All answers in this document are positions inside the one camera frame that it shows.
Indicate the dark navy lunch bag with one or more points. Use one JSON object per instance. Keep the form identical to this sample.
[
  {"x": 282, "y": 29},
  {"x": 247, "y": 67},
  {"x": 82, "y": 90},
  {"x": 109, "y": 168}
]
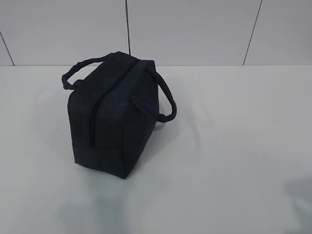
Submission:
[{"x": 115, "y": 102}]

